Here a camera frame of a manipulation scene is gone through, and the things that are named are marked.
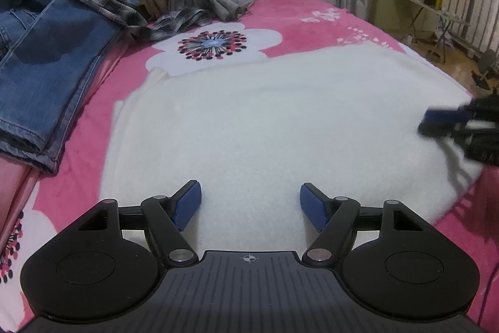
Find metal window railing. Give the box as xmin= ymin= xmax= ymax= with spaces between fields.
xmin=448 ymin=0 xmax=499 ymax=56

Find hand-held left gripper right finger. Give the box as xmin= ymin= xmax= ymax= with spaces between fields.
xmin=299 ymin=183 xmax=425 ymax=267

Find folding table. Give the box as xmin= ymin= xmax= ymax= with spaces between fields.
xmin=394 ymin=0 xmax=468 ymax=62

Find wheelchair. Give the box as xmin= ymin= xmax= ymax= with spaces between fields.
xmin=472 ymin=50 xmax=499 ymax=92

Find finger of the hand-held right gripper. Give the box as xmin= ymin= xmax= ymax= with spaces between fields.
xmin=423 ymin=106 xmax=470 ymax=123
xmin=418 ymin=120 xmax=466 ymax=139

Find white fuzzy sweater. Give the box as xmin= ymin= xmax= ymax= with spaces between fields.
xmin=99 ymin=44 xmax=484 ymax=252

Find blue jeans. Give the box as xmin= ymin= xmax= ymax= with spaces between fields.
xmin=0 ymin=0 xmax=121 ymax=174

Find pink floral blanket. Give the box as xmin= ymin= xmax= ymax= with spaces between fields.
xmin=0 ymin=0 xmax=499 ymax=333

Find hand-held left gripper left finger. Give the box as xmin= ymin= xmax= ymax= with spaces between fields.
xmin=76 ymin=180 xmax=202 ymax=267

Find grey quilted garment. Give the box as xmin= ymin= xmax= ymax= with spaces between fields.
xmin=197 ymin=0 xmax=256 ymax=22

